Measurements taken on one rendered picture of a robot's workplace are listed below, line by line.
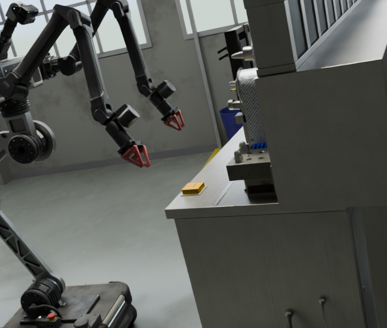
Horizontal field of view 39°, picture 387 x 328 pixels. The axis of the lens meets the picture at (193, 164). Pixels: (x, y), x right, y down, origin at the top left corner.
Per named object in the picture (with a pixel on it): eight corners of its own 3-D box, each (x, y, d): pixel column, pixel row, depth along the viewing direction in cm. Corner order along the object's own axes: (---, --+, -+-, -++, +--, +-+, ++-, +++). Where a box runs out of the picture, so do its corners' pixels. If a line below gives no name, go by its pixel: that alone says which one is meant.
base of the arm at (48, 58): (54, 76, 270) (47, 52, 267) (68, 73, 268) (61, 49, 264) (45, 80, 262) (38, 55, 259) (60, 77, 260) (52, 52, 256)
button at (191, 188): (189, 188, 219) (187, 182, 218) (205, 187, 216) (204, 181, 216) (182, 195, 213) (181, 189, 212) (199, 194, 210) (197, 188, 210)
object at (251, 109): (251, 148, 210) (242, 101, 205) (313, 142, 200) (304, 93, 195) (251, 148, 210) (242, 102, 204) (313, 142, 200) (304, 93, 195)
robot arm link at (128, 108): (103, 116, 207) (92, 114, 199) (124, 95, 205) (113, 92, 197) (122, 139, 204) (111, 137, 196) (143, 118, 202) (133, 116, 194)
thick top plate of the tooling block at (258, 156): (242, 164, 210) (238, 150, 208) (348, 155, 193) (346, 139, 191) (229, 181, 196) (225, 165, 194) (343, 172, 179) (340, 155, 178)
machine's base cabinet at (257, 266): (318, 175, 446) (301, 72, 420) (402, 169, 419) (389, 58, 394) (219, 403, 229) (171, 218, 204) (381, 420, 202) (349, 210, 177)
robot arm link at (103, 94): (79, 21, 213) (64, 13, 203) (92, 15, 211) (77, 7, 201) (105, 126, 208) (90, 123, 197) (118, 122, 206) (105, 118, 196)
